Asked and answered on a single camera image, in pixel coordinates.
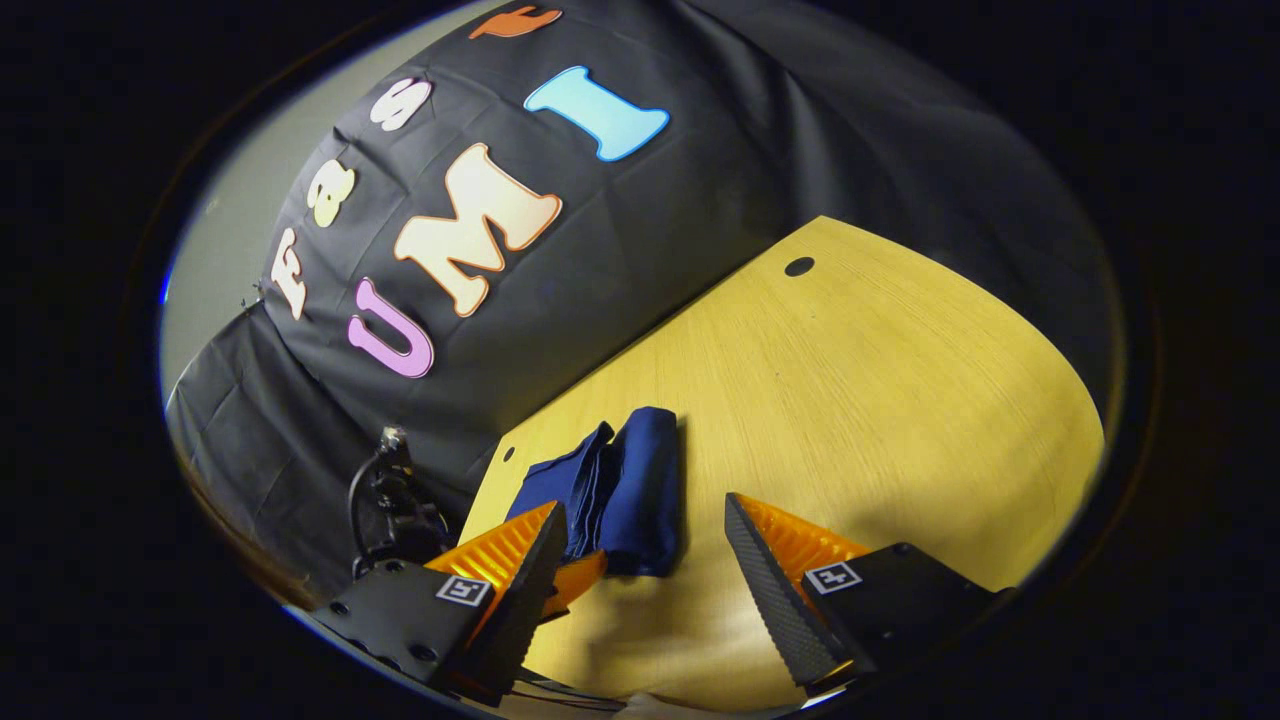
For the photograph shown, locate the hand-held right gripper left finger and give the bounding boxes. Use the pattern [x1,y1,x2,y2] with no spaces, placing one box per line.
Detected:
[310,500,571,708]

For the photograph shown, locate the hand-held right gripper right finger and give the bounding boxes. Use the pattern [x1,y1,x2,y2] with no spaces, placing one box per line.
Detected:
[724,491,1011,698]

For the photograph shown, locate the blue denim jeans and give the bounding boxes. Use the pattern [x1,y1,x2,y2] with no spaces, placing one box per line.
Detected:
[505,406,684,579]

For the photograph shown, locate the black backdrop cloth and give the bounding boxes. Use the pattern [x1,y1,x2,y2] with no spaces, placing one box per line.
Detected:
[165,0,1121,601]

